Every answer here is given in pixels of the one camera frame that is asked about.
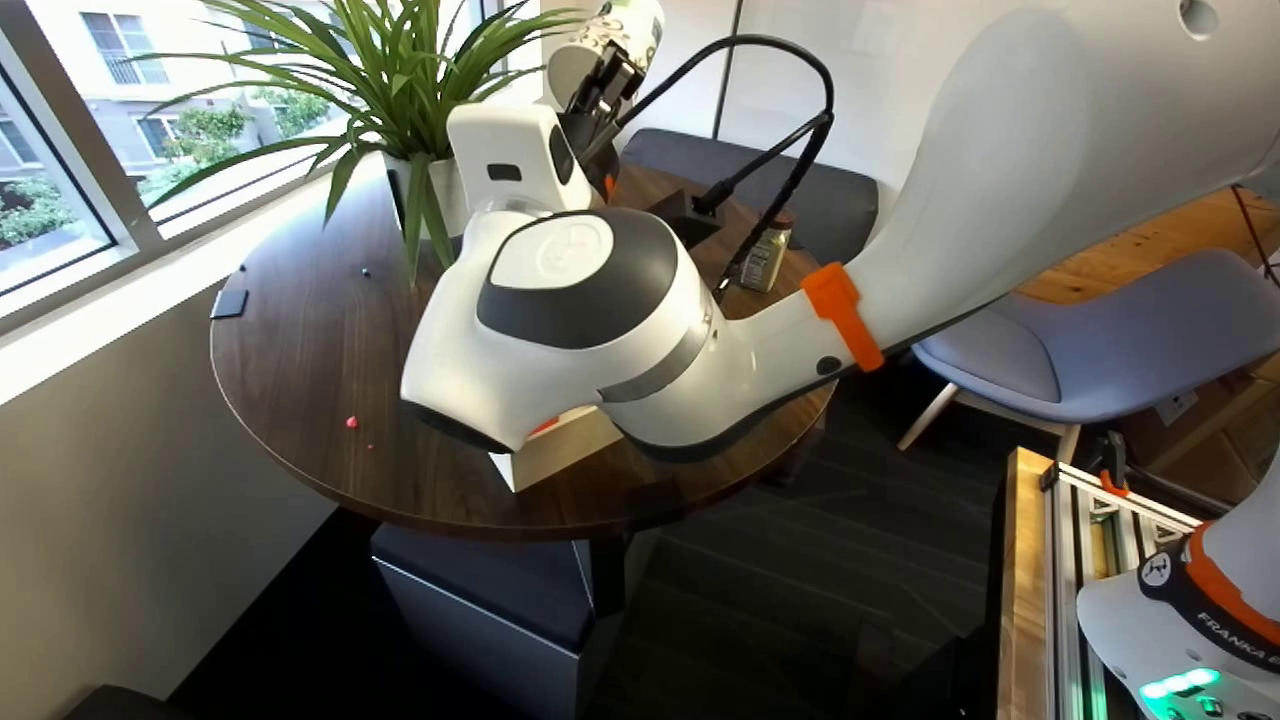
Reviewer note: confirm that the spice jar with brown lid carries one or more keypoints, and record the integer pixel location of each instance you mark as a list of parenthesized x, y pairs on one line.
[(765, 257)]

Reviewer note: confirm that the small red candy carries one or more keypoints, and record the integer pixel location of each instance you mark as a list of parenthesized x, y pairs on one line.
[(352, 421)]

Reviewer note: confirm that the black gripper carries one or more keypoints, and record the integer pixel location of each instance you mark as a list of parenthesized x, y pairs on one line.
[(593, 112)]

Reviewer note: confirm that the grey table clamp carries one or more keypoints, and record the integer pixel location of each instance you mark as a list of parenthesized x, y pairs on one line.
[(228, 300)]

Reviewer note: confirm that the light wooden box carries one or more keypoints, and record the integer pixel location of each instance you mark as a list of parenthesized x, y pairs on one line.
[(555, 448)]

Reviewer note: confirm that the green potted plant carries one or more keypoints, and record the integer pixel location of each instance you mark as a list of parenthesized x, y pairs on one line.
[(395, 71)]

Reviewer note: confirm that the robot base with orange ring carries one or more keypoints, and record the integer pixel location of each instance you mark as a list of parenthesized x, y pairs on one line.
[(1192, 633)]

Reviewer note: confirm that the metal rail frame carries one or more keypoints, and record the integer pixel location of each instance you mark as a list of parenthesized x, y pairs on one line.
[(1065, 529)]

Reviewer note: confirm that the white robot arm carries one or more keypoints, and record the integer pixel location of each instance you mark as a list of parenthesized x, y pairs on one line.
[(1014, 132)]

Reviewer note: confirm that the grey table base block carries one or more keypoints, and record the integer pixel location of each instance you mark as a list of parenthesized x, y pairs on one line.
[(504, 615)]

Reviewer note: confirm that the white plant pot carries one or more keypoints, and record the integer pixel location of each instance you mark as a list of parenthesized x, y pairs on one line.
[(426, 197)]

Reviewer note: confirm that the patterned paper cup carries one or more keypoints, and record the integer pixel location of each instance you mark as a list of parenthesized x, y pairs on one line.
[(637, 25)]

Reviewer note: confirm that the round dark wooden table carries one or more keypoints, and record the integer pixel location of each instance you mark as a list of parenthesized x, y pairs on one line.
[(326, 337)]

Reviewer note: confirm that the light blue chair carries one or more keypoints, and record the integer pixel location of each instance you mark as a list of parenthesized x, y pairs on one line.
[(1068, 364)]

